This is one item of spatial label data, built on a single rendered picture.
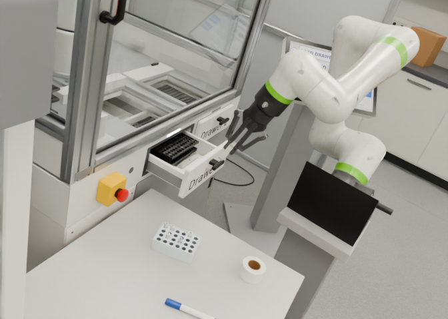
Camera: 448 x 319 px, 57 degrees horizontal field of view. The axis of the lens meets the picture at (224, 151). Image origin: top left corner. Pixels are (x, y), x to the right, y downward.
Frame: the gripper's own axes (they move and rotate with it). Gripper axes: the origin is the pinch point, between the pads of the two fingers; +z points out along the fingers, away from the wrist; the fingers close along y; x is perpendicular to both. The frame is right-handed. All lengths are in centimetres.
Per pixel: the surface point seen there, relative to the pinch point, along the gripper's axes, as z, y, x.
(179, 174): 12.8, -5.7, -9.5
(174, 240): 18.3, 8.2, -25.6
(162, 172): 17.1, -10.5, -9.8
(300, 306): 41, 60, 18
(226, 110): 13.1, -16.3, 41.2
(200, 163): 7.5, -3.5, -4.8
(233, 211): 96, 16, 100
